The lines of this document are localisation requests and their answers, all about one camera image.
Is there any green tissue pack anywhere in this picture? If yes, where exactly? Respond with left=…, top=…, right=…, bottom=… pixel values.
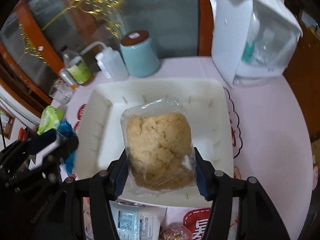
left=37, top=106, right=65, bottom=135

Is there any glass bottle green label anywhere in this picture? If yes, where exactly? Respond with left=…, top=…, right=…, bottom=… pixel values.
left=61, top=46, right=94, bottom=86

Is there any white plastic tray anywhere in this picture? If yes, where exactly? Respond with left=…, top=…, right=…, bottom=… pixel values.
left=75, top=78, right=233, bottom=207

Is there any white squeeze wash bottle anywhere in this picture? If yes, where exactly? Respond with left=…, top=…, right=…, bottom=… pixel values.
left=80, top=41, right=129, bottom=82

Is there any blue snack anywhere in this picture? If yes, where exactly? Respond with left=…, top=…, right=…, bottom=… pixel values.
left=56, top=119, right=79, bottom=178

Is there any teal canister brown lid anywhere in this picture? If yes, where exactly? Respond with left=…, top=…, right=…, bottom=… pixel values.
left=120, top=29, right=161, bottom=77

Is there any pale blue snack packet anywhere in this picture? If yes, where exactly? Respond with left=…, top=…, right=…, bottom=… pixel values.
left=110, top=202, right=167, bottom=240

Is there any clear drinking glass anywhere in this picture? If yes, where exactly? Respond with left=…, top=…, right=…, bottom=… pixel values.
left=49, top=79, right=74, bottom=105

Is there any clear bag beige pastry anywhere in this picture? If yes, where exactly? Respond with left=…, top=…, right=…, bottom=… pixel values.
left=120, top=98, right=196, bottom=196

